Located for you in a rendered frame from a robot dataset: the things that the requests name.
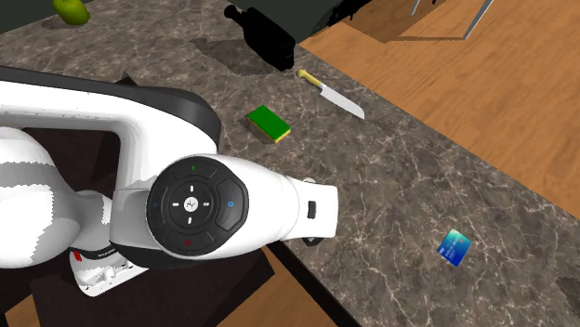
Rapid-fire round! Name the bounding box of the green and yellow sponge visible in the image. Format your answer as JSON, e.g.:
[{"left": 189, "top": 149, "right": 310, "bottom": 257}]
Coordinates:
[{"left": 246, "top": 104, "right": 293, "bottom": 145}]

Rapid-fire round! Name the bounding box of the blue card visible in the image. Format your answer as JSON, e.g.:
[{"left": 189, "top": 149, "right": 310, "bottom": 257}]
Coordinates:
[{"left": 436, "top": 228, "right": 474, "bottom": 268}]

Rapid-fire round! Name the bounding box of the black bottle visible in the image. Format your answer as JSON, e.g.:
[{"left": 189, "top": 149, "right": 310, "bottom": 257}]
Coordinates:
[{"left": 223, "top": 4, "right": 297, "bottom": 72}]

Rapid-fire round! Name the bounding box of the grey metal legged furniture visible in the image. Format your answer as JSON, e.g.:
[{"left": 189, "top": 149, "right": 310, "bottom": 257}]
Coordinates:
[{"left": 409, "top": 0, "right": 495, "bottom": 42}]

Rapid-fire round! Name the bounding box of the green fruit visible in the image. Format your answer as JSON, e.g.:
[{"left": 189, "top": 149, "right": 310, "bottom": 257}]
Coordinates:
[{"left": 52, "top": 0, "right": 92, "bottom": 26}]

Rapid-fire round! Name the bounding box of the yellow handled kitchen knife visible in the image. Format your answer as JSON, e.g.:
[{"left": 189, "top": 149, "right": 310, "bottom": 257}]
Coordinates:
[{"left": 297, "top": 69, "right": 366, "bottom": 121}]

